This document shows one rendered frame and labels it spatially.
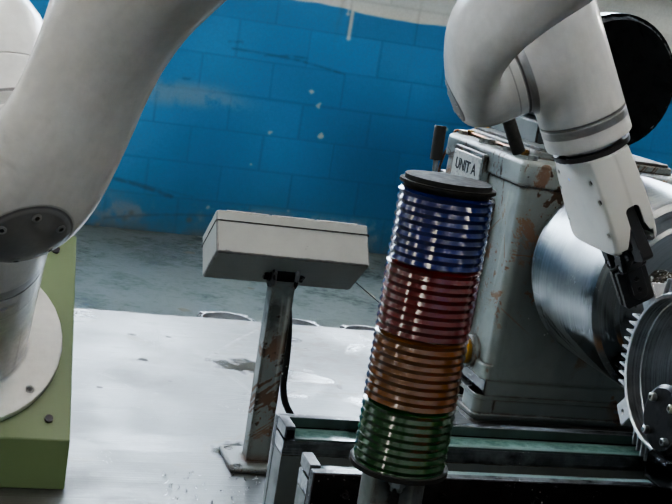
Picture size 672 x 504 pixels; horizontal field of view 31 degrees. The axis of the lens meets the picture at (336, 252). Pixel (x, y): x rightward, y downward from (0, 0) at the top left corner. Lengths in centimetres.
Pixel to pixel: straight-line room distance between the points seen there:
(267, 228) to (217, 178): 535
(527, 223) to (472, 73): 56
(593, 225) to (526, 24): 25
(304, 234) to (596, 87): 36
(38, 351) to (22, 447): 10
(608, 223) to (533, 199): 44
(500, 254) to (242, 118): 505
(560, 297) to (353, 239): 30
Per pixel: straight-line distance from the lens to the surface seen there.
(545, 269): 152
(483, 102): 109
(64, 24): 85
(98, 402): 151
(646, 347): 129
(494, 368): 163
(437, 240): 72
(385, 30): 678
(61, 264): 133
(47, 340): 127
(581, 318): 144
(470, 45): 105
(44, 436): 124
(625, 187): 116
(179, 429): 145
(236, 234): 127
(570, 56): 112
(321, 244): 129
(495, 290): 162
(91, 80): 85
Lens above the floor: 130
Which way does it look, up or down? 11 degrees down
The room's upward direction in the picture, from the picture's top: 9 degrees clockwise
